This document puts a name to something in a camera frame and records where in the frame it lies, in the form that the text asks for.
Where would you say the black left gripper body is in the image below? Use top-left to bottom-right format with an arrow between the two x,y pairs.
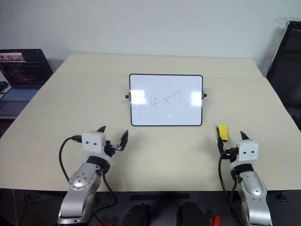
104,139 -> 125,158

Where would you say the dark rounded shape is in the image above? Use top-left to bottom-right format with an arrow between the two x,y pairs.
121,203 -> 151,226
177,201 -> 208,226

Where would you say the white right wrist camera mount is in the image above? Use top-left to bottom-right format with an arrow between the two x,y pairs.
236,139 -> 260,163

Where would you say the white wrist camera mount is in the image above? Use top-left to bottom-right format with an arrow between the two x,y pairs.
236,139 -> 260,163
81,131 -> 107,160

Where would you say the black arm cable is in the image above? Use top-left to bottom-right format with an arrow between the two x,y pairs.
218,150 -> 241,214
58,135 -> 118,226

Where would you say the open laptop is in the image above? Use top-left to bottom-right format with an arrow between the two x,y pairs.
0,48 -> 54,119

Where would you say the red object on floor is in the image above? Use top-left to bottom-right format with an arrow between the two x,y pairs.
208,214 -> 222,226

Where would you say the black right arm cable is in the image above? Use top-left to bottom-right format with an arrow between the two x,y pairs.
218,150 -> 241,214

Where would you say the small black-framed whiteboard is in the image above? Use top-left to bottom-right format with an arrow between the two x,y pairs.
124,73 -> 208,127

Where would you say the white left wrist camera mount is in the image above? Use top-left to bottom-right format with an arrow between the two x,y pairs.
81,131 -> 107,160

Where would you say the yellow eraser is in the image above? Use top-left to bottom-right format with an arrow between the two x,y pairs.
217,124 -> 230,142

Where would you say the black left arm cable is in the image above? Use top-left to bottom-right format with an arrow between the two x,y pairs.
58,135 -> 118,226

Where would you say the black monitor frame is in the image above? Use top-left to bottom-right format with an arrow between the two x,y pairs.
266,20 -> 301,132

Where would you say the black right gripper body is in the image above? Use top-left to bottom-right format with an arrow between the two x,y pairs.
223,146 -> 240,163

